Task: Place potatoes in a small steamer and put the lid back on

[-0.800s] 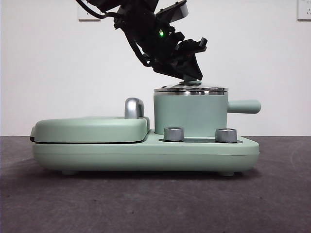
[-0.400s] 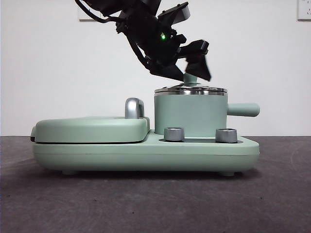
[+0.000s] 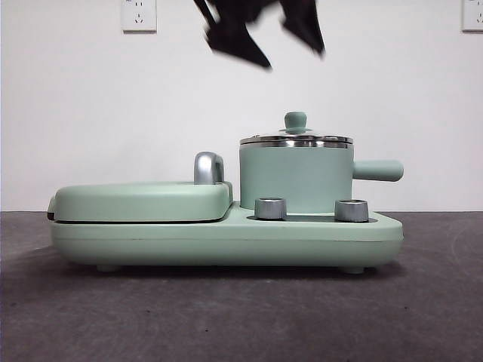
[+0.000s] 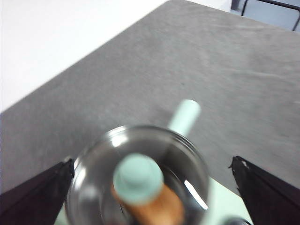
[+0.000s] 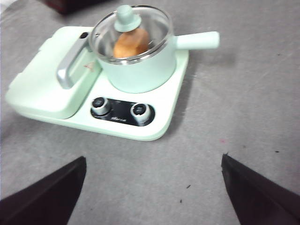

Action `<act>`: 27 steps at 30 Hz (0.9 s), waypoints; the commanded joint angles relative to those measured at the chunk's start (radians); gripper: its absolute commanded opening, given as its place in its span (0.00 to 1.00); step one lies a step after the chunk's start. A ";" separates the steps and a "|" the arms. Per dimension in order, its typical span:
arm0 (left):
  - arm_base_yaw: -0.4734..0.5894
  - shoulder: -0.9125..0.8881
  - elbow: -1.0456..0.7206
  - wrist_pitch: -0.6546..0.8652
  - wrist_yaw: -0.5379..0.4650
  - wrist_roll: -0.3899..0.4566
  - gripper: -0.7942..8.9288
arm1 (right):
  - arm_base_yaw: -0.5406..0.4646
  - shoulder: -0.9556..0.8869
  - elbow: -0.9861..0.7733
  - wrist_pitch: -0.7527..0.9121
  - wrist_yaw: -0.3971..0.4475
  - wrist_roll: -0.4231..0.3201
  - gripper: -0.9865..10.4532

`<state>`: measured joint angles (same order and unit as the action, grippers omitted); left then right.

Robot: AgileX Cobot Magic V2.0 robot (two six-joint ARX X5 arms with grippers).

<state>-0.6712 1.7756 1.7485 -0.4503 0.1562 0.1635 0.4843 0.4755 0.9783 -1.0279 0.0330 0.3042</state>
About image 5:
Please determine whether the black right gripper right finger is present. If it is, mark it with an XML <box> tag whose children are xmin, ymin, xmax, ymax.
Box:
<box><xmin>221</xmin><ymin>153</ymin><xmax>300</xmax><ymax>225</ymax></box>

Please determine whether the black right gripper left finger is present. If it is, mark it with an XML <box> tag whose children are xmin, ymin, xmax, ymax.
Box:
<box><xmin>0</xmin><ymin>156</ymin><xmax>87</xmax><ymax>225</ymax></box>

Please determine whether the brown potato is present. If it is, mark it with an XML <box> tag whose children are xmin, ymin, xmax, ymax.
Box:
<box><xmin>113</xmin><ymin>27</ymin><xmax>150</xmax><ymax>59</ymax></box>

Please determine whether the glass lid with green knob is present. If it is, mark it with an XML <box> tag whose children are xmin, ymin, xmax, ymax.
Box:
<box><xmin>88</xmin><ymin>5</ymin><xmax>173</xmax><ymax>66</ymax></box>

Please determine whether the silver control knob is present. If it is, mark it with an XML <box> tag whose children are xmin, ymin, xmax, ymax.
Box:
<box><xmin>130</xmin><ymin>103</ymin><xmax>150</xmax><ymax>123</ymax></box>
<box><xmin>91</xmin><ymin>97</ymin><xmax>110</xmax><ymax>116</ymax></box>

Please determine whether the green hinged griddle cover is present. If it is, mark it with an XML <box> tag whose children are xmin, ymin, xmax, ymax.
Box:
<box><xmin>5</xmin><ymin>25</ymin><xmax>103</xmax><ymax>120</ymax></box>

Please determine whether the green breakfast machine base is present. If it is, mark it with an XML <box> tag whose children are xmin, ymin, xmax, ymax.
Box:
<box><xmin>5</xmin><ymin>25</ymin><xmax>190</xmax><ymax>142</ymax></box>

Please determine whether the dark brown block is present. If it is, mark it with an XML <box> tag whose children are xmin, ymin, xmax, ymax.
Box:
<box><xmin>44</xmin><ymin>0</ymin><xmax>118</xmax><ymax>15</ymax></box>

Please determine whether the chrome griddle cover handle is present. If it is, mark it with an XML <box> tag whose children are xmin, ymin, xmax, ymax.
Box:
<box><xmin>55</xmin><ymin>31</ymin><xmax>91</xmax><ymax>90</ymax></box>

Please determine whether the green steamer pot with handle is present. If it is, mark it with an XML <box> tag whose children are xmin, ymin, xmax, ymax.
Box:
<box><xmin>97</xmin><ymin>30</ymin><xmax>220</xmax><ymax>94</ymax></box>

